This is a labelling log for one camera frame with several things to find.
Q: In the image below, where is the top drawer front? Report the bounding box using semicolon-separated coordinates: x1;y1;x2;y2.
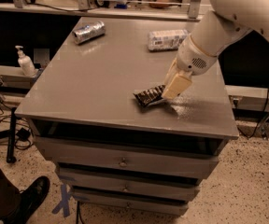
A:
35;136;219;179

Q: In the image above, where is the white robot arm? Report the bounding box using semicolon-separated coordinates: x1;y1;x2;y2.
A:
162;0;269;100

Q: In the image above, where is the drawer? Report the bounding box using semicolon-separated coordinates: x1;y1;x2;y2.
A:
72;189;188;216
35;136;219;179
56;168;200;201

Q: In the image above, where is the white pump dispenser bottle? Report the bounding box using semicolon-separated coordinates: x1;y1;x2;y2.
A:
15;46;35;77

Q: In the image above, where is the middle drawer front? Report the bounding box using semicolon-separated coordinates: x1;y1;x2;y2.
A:
56;168;200;201

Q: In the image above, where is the bottom drawer front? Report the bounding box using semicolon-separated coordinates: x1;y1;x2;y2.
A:
72;189;188;216

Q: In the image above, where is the black rxbar chocolate bar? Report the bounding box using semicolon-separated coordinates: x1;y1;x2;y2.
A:
134;85;165;107

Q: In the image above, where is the grey drawer cabinet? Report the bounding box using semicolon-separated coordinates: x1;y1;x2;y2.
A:
14;16;239;217

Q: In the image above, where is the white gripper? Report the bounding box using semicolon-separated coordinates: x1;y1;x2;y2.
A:
162;35;217;100

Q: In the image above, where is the crushed silver can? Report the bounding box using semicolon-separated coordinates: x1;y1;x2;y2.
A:
72;21;106;44

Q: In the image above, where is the black shoe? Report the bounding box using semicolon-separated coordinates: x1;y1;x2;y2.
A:
2;176;50;224

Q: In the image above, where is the blue tape cross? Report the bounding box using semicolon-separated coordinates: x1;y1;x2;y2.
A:
52;183;85;224

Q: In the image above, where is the black stand pole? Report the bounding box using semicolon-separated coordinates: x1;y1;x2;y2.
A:
7;107;16;163

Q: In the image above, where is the clear plastic water bottle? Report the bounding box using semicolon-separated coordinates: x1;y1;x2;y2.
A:
148;29;189;51

